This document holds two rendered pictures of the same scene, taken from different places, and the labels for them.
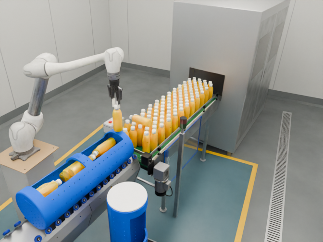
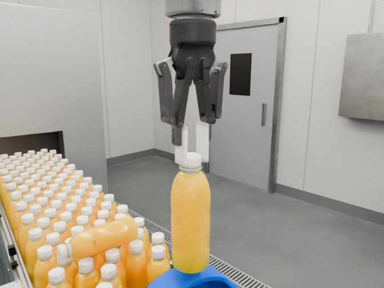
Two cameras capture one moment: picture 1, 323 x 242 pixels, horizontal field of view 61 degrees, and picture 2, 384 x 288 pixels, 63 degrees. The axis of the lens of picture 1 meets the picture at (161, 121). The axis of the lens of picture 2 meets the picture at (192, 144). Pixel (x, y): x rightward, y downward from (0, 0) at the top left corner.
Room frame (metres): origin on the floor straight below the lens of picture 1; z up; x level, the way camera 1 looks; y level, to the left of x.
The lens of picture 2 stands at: (1.66, 0.84, 1.62)
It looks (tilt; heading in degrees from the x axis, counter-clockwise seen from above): 13 degrees down; 292
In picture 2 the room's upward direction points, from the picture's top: straight up
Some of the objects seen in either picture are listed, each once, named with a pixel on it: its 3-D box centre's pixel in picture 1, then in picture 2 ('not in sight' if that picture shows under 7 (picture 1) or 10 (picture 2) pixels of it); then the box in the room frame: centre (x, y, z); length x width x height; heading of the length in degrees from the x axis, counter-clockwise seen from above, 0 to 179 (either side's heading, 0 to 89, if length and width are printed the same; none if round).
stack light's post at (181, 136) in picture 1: (178, 178); not in sight; (2.09, -0.19, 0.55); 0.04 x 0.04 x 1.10; 59
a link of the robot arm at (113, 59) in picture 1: (112, 59); not in sight; (1.87, 0.36, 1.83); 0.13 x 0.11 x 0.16; 179
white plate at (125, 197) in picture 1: (127, 196); not in sight; (1.37, 0.22, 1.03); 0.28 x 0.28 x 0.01
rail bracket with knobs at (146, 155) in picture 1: (146, 159); not in sight; (1.89, 0.12, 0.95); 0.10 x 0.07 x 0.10; 59
